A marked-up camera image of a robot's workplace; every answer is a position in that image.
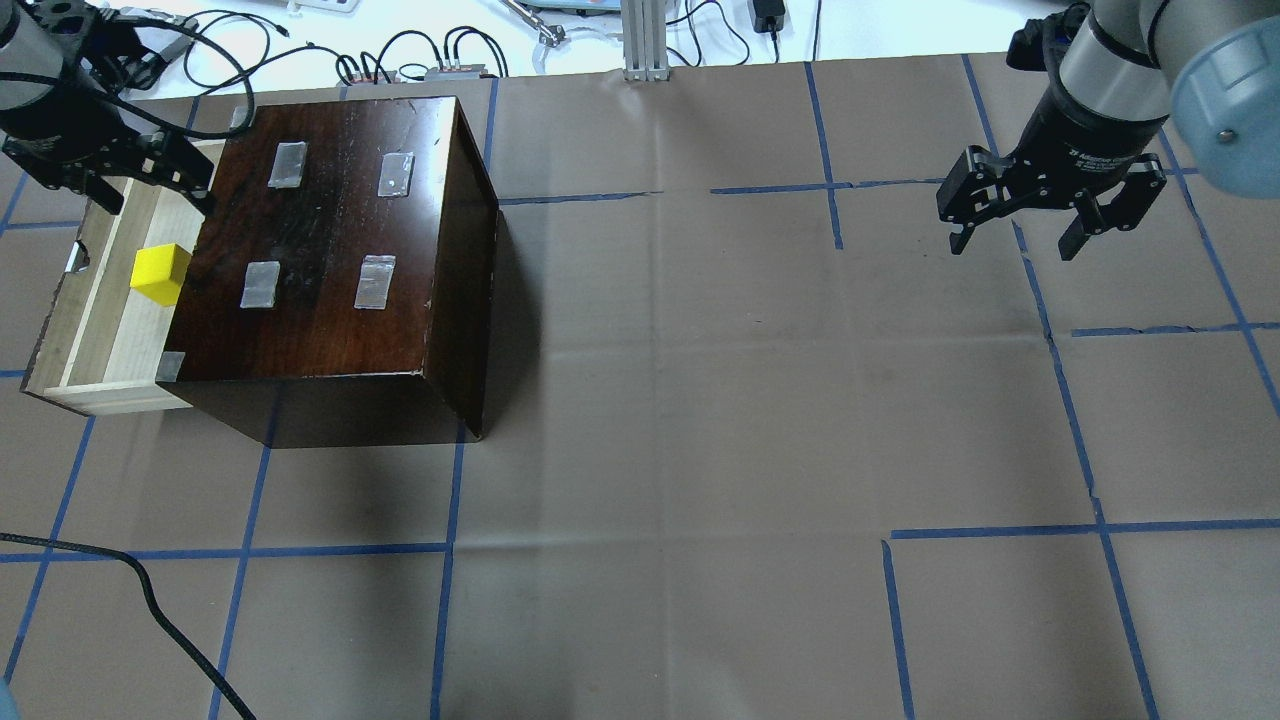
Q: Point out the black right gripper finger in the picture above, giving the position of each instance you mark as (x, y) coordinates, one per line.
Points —
(967, 212)
(1092, 217)

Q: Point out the yellow wooden block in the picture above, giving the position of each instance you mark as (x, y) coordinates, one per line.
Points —
(159, 272)

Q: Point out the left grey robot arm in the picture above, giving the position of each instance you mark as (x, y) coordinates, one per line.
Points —
(65, 66)

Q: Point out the aluminium frame post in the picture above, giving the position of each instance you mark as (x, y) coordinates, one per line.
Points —
(644, 41)

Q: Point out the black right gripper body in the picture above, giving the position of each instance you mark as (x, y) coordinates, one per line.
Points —
(1092, 138)

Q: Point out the dark wooden drawer cabinet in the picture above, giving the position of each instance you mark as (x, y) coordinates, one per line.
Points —
(341, 290)

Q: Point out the light wooden drawer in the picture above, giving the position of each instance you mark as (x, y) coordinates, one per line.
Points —
(102, 342)

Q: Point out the black power adapter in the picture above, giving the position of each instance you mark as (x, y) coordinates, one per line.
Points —
(768, 16)

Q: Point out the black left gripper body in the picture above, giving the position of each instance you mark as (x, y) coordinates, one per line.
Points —
(62, 112)

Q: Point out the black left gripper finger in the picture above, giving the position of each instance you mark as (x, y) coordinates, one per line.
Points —
(95, 183)
(177, 164)

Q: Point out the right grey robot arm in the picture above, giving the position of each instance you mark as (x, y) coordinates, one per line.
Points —
(1220, 61)

